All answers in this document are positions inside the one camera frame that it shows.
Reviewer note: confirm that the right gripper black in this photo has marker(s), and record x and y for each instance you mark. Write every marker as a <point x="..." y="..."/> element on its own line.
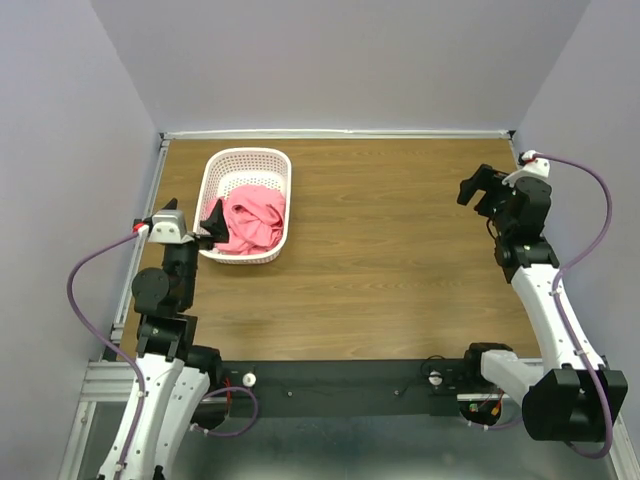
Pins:
<point x="486" y="179"/>

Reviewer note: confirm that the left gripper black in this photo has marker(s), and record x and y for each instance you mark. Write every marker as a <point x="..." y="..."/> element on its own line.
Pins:
<point x="217" y="226"/>

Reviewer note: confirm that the white plastic laundry basket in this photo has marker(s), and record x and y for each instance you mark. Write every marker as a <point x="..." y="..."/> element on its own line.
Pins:
<point x="233" y="168"/>

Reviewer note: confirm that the pink t shirt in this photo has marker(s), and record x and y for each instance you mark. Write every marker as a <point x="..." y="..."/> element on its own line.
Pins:
<point x="254" y="215"/>

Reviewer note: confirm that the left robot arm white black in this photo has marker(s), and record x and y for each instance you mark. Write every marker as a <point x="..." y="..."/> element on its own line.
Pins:
<point x="171" y="373"/>

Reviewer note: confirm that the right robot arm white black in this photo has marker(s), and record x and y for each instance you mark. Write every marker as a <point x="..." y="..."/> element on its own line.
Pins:
<point x="574" y="396"/>

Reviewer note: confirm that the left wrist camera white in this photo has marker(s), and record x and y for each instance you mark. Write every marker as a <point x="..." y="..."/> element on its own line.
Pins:
<point x="169" y="228"/>

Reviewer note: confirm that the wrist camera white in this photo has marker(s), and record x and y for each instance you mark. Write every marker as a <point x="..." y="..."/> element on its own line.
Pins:
<point x="169" y="228"/>
<point x="530" y="164"/>

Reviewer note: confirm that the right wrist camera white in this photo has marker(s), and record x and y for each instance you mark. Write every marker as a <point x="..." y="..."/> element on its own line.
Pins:
<point x="530" y="164"/>

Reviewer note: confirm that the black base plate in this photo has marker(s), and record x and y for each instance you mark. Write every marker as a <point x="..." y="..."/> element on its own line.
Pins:
<point x="434" y="386"/>

